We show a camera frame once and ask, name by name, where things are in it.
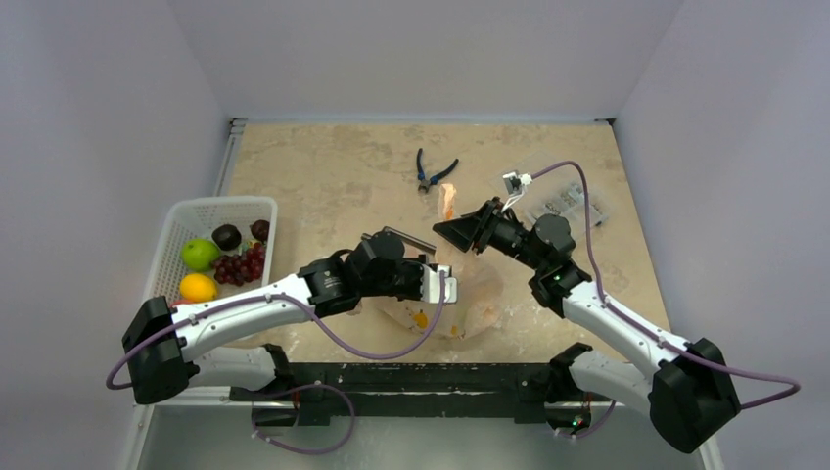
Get dark red fake grape bunch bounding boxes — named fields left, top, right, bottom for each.
left=210, top=242, right=267, bottom=287

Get blue handled pliers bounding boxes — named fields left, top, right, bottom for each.
left=415, top=147, right=460, bottom=195

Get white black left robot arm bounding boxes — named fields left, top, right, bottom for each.
left=106, top=232, right=457, bottom=404

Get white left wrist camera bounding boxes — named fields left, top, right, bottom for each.
left=422, top=264, right=458, bottom=305

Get dark brown fake fruit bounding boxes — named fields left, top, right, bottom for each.
left=211, top=224, right=243, bottom=252

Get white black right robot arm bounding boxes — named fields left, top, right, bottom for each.
left=433, top=198, right=741, bottom=453

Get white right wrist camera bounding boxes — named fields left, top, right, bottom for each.
left=501, top=171, right=533, bottom=212

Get dark red fake plum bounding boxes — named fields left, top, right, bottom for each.
left=250, top=219, right=270, bottom=243

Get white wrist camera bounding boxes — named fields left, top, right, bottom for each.
left=422, top=264, right=458, bottom=305
left=501, top=171, right=533, bottom=212

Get black metal base rail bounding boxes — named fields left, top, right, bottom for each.
left=229, top=362, right=603, bottom=432

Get clear plastic screw box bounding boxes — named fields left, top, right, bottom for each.
left=492, top=151, right=585, bottom=238

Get translucent orange plastic bag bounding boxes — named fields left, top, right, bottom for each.
left=379, top=183, right=506, bottom=342

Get green fake apple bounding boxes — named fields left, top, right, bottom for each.
left=180, top=238, right=221, bottom=272

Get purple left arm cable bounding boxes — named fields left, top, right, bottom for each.
left=105, top=268, right=448, bottom=455

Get grey metal crank handle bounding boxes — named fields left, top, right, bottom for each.
left=382, top=226, right=437, bottom=255

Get white plastic perforated basket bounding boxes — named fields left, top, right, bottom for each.
left=143, top=196, right=278, bottom=304

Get yellow fake lemon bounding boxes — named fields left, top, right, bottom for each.
left=179, top=273, right=218, bottom=303

